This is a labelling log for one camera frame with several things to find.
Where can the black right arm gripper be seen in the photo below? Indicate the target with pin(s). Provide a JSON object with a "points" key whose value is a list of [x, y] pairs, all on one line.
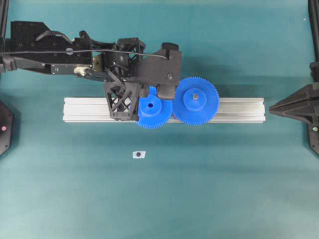
{"points": [[307, 93]]}

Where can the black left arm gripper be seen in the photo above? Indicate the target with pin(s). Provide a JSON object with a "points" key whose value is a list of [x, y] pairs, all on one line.
{"points": [[123, 101]]}

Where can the small blue gear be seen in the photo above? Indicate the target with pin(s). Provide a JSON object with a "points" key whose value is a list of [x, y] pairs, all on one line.
{"points": [[153, 112]]}

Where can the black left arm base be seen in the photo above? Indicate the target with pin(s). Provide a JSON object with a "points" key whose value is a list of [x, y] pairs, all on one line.
{"points": [[6, 125]]}

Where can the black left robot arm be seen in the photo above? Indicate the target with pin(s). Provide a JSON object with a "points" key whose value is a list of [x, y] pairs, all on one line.
{"points": [[33, 46]]}

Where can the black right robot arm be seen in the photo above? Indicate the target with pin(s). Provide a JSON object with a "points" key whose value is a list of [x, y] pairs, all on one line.
{"points": [[303, 105]]}

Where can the large blue gear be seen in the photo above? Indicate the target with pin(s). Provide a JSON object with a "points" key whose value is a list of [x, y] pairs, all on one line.
{"points": [[196, 101]]}

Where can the white marker sticker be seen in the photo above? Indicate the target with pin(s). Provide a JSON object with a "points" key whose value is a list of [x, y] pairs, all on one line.
{"points": [[139, 154]]}

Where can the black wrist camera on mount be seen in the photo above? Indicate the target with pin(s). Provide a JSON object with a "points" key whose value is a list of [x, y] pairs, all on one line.
{"points": [[161, 69]]}

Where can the silver aluminium extrusion rail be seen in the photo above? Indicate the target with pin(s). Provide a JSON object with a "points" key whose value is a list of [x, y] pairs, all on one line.
{"points": [[231, 110]]}

